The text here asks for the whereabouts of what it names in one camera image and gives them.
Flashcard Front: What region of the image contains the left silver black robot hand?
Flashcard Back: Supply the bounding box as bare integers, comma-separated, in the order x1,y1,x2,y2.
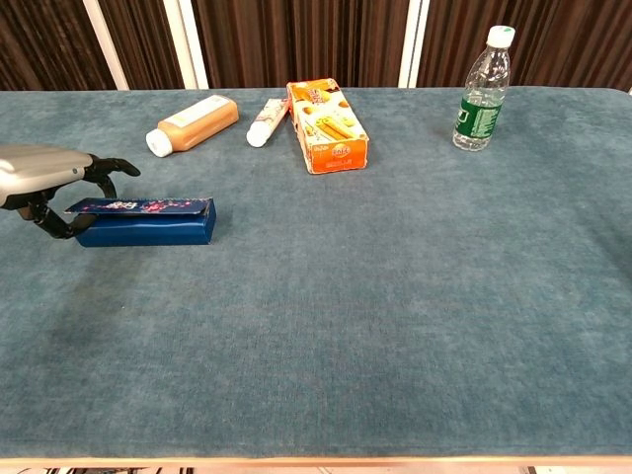
0,144,142,241

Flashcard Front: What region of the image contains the blue and white box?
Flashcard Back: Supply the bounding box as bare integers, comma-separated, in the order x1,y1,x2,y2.
63,196,218,248

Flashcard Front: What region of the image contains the brown bottle with white cap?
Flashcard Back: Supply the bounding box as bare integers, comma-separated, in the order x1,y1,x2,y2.
145,94,241,158

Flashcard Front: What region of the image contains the white toothpaste tube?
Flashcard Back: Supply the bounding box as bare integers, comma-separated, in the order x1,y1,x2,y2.
245,97,290,149

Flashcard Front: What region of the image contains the orange biscuit box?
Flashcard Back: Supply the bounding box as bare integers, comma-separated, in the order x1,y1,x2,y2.
285,77,370,176

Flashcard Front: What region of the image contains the dark brown pleated curtain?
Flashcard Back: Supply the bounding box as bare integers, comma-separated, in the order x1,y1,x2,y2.
0,0,632,94

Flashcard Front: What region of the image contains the teal table cloth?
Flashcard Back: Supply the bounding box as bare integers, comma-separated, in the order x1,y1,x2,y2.
0,86,632,459

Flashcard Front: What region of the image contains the clear water bottle green label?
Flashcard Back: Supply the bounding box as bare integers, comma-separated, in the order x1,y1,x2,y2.
452,25,516,153

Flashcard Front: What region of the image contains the white aluminium frame post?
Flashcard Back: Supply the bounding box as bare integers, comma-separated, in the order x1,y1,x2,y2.
162,0,209,90
397,0,431,89
82,0,130,91

